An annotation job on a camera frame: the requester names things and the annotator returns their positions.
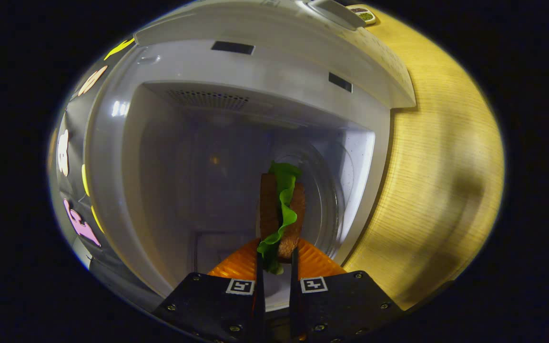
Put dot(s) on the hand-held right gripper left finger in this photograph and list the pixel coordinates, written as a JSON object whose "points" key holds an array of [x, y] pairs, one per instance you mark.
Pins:
{"points": [[260, 309]]}

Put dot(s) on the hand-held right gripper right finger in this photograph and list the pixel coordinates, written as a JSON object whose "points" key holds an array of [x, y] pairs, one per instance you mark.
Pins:
{"points": [[296, 309]]}

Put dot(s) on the sandwich with green lettuce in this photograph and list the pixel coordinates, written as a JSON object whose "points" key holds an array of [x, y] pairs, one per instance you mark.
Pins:
{"points": [[269, 205]]}

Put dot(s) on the white microwave oven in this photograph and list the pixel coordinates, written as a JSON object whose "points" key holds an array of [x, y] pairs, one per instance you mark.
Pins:
{"points": [[198, 181]]}

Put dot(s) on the glass turntable plate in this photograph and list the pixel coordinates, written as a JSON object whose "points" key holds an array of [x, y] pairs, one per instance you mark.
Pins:
{"points": [[327, 200]]}

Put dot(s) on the white divided dish with grains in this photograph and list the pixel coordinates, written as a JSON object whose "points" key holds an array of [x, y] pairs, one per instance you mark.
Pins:
{"points": [[362, 15]]}

